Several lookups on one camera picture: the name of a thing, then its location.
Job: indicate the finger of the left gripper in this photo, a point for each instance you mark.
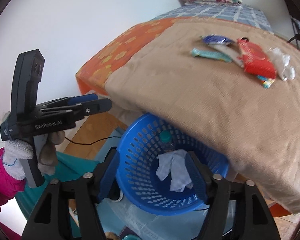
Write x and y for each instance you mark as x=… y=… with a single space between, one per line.
x=93 y=107
x=81 y=99

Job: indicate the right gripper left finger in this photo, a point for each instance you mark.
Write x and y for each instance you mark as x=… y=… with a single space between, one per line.
x=50 y=218

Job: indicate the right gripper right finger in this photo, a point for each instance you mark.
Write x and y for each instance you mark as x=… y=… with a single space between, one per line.
x=236 y=210

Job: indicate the clear plastic bottle teal cap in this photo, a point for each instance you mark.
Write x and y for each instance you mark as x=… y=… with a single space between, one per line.
x=166 y=141

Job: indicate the white plastic bag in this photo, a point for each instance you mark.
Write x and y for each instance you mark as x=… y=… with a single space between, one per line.
x=173 y=164

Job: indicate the pink sleeve left forearm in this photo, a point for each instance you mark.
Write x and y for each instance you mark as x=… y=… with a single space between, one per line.
x=9 y=186

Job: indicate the orange floral bedsheet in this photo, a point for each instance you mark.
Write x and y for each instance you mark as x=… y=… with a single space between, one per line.
x=94 y=74

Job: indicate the blue plastic laundry basket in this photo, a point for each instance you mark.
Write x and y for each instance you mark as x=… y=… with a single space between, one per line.
x=152 y=172

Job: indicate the beige fleece blanket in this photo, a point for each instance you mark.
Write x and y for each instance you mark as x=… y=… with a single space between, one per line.
x=258 y=129

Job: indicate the teal cream tube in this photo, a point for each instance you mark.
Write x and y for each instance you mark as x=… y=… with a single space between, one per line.
x=215 y=55

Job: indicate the blue foil wrapper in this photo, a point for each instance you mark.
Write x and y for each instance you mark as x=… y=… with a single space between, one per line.
x=217 y=39

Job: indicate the colourful small wrapper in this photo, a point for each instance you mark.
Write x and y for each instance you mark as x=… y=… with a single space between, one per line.
x=265 y=82

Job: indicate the white flat packet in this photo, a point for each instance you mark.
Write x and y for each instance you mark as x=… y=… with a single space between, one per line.
x=234 y=55

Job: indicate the red cardboard box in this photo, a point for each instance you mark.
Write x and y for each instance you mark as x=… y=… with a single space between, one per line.
x=255 y=60

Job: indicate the crumpled clear white plastic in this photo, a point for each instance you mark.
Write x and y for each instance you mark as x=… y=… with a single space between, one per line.
x=281 y=62

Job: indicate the blue plaid mattress sheet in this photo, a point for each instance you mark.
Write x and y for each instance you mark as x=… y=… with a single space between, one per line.
x=242 y=14

